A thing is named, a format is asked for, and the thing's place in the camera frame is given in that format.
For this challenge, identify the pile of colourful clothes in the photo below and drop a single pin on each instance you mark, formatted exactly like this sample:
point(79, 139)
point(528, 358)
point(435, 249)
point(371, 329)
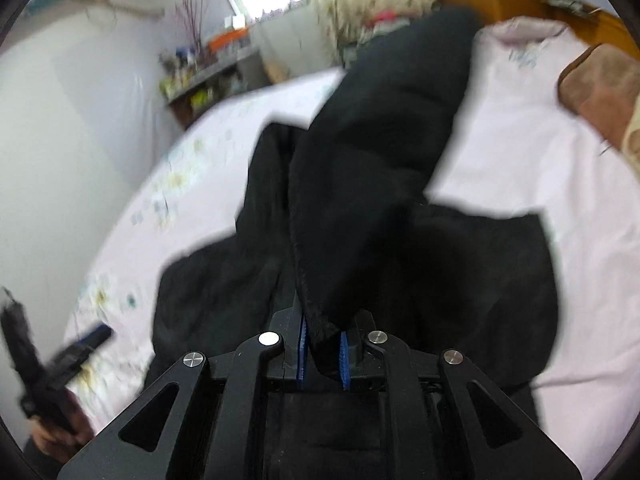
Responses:
point(387, 20)

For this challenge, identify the black puffer jacket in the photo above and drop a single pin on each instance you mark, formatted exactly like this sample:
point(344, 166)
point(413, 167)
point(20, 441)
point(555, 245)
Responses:
point(380, 160)

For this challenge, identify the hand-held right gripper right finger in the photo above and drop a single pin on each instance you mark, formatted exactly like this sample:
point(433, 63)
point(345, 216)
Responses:
point(344, 360)

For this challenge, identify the person's left hand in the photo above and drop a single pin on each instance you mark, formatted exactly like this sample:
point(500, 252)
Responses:
point(55, 440)

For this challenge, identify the pale pink pillow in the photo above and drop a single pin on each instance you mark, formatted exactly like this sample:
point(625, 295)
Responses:
point(525, 40)

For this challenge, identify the cluttered wooden shelf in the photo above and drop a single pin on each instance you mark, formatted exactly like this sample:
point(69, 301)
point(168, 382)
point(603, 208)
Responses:
point(210, 80)

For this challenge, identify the cardboard box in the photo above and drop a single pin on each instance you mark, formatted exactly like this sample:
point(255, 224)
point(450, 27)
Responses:
point(277, 71)

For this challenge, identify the orange storage box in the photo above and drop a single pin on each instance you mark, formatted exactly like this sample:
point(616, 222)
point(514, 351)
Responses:
point(227, 40)

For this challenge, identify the purple dried flower branches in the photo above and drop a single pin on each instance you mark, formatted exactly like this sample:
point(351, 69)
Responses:
point(192, 17)

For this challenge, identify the pale pink floral bed sheet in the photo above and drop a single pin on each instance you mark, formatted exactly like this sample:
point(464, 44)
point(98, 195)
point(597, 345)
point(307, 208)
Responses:
point(525, 160)

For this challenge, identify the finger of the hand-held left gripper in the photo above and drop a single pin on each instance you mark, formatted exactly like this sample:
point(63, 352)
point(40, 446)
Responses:
point(92, 339)

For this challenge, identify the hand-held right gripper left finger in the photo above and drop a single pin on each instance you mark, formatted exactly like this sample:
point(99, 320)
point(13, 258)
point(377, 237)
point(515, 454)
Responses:
point(301, 355)

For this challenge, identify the floral curtain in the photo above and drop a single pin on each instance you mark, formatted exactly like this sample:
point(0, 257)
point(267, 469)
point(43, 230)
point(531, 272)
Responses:
point(370, 0)

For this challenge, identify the person's left forearm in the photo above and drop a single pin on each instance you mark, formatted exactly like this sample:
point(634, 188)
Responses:
point(37, 462)

